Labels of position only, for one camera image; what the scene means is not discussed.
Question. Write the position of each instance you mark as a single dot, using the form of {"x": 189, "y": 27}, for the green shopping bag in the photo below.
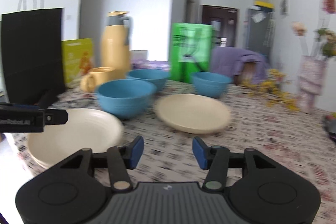
{"x": 191, "y": 46}

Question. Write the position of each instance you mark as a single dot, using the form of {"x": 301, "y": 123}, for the pink textured vase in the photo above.
{"x": 311, "y": 78}

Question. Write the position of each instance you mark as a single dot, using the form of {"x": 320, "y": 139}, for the yellow-green snack box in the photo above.
{"x": 78, "y": 58}

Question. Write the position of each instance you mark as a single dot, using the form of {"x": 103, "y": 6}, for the yellow thermos jug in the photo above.
{"x": 115, "y": 51}

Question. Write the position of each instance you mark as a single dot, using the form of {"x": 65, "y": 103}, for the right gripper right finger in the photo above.
{"x": 215, "y": 160}

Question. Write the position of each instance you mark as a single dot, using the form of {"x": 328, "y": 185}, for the grey refrigerator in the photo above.
{"x": 259, "y": 29}

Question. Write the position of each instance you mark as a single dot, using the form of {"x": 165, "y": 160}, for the blue bowl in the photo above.
{"x": 125, "y": 98}
{"x": 154, "y": 76}
{"x": 210, "y": 84}

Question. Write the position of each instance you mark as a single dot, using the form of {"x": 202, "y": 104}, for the grey purple folded cloth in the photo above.
{"x": 329, "y": 124}

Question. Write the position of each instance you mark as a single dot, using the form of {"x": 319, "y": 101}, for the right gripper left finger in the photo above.
{"x": 122, "y": 159}

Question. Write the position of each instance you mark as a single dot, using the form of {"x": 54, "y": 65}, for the wooden chair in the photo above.
{"x": 245, "y": 72}

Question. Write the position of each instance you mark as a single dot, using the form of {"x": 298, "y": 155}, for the cream plate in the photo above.
{"x": 192, "y": 113}
{"x": 78, "y": 150}
{"x": 73, "y": 134}

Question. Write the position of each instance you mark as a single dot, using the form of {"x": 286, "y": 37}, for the yellow mug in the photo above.
{"x": 96, "y": 77}

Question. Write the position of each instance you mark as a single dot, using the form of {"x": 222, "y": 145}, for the dried pink roses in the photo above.
{"x": 324, "y": 38}

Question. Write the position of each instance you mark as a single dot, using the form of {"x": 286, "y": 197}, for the purple jacket on chair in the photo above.
{"x": 229, "y": 61}

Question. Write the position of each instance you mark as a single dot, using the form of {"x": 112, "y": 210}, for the black orange glasses case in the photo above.
{"x": 48, "y": 99}

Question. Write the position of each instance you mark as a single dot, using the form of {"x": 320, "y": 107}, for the yellow flower branch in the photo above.
{"x": 271, "y": 90}

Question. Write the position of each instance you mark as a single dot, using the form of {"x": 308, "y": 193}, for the black paper bag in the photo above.
{"x": 31, "y": 53}

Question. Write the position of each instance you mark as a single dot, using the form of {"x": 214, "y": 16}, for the dark entrance door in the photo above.
{"x": 224, "y": 21}

